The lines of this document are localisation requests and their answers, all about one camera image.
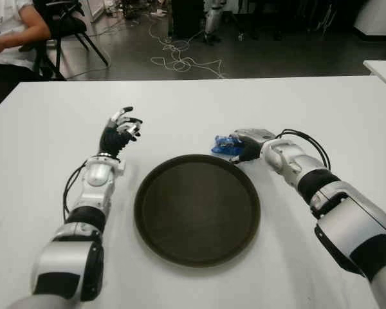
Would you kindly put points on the white box with black base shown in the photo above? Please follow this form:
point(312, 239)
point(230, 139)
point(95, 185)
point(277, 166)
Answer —
point(378, 16)

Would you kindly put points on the white board panel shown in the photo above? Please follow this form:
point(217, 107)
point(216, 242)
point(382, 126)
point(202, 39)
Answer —
point(98, 9)

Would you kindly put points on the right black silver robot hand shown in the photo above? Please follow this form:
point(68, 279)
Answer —
point(252, 145)

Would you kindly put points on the black folding chair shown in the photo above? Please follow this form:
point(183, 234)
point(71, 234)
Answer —
point(67, 22)

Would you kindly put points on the black cabinet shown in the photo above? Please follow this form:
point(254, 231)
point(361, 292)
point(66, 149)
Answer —
point(186, 19)

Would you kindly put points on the right silver black robot arm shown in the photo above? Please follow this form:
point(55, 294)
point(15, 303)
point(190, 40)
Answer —
point(341, 209)

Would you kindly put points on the white humanoid robot legs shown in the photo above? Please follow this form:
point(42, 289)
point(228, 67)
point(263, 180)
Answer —
point(212, 22)

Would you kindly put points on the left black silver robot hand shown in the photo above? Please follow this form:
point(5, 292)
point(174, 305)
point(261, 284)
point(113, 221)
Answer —
point(113, 140)

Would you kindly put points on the seated person in white shirt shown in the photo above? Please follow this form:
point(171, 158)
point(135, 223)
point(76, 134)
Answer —
point(9, 35)

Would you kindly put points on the round dark brown tray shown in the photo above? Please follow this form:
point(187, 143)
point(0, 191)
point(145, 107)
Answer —
point(197, 210)

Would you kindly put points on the blue Oreo cookie packet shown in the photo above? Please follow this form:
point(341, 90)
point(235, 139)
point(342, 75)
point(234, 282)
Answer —
point(225, 146)

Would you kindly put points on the left silver black robot arm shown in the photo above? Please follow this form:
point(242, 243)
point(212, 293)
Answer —
point(90, 206)

